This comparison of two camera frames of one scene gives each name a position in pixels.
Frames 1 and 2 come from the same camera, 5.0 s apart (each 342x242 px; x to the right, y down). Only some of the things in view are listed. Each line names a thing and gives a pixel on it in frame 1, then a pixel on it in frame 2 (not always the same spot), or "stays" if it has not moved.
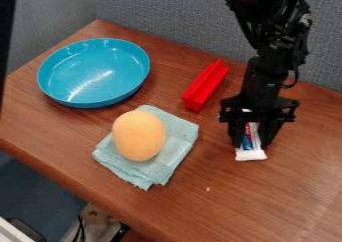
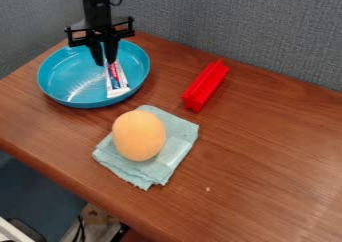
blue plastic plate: x=92 y=73 stays
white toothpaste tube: x=250 y=150 → x=116 y=83
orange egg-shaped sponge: x=139 y=135 stays
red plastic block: x=202 y=88 stays
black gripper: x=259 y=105 → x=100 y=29
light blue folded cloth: x=156 y=171 stays
